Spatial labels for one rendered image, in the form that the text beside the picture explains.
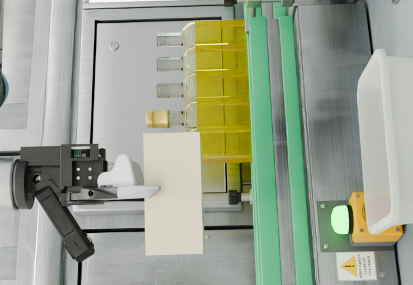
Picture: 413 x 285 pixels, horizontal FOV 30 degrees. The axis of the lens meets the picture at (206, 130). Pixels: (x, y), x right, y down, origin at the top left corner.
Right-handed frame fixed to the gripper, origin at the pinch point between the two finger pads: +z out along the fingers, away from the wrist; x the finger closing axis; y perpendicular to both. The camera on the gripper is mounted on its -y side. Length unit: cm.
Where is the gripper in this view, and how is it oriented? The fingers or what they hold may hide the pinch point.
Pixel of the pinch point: (164, 195)
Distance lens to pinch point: 107.9
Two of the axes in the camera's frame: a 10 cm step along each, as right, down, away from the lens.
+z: 10.0, -0.2, -0.1
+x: 0.2, 1.3, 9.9
